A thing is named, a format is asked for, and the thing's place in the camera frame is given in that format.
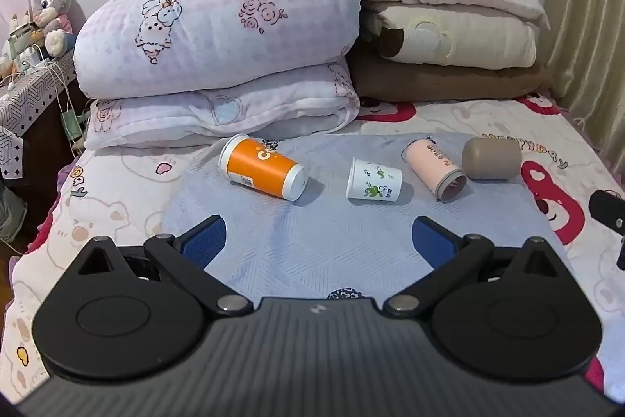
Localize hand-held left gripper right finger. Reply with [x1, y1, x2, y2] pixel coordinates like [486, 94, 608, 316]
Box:
[383, 215, 563, 315]

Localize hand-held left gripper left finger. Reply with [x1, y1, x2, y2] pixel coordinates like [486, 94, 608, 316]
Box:
[73, 215, 253, 317]

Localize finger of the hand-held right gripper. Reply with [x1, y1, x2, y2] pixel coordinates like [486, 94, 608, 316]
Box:
[588, 190, 625, 231]

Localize pink cup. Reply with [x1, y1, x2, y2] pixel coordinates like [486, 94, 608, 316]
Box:
[401, 138, 467, 203]

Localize white cup with green print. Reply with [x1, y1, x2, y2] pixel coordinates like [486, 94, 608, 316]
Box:
[346, 157, 403, 205]

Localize orange paper cup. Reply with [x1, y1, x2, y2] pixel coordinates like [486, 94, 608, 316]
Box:
[218, 134, 309, 203]

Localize taupe cup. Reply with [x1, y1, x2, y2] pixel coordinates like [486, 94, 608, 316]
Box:
[462, 136, 523, 180]

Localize bear print bed sheet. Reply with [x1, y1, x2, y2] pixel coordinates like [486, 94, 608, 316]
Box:
[0, 92, 625, 404]

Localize light blue cloth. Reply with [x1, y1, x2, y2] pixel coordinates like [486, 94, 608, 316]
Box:
[159, 132, 572, 301]

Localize brown folded blanket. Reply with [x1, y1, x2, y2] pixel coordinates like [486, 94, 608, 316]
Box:
[349, 50, 555, 102]

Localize mint green pouch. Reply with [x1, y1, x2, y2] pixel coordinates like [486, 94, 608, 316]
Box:
[61, 109, 87, 142]

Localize beige curtain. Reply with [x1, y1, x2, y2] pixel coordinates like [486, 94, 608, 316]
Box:
[541, 0, 625, 154]

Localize grey bag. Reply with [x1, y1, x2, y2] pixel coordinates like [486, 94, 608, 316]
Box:
[0, 180, 28, 244]

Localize pink checked folded quilt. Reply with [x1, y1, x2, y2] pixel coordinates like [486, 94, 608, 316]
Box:
[73, 0, 364, 150]

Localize cream folded blanket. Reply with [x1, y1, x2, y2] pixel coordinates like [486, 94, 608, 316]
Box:
[361, 2, 538, 71]

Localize side table with patterned cloth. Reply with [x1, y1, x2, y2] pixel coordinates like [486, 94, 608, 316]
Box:
[0, 50, 79, 181]

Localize grey rabbit plush toy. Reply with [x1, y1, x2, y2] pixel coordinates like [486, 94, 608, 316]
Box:
[24, 0, 78, 57]

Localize white cables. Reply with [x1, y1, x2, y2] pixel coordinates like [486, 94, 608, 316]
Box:
[0, 55, 85, 156]

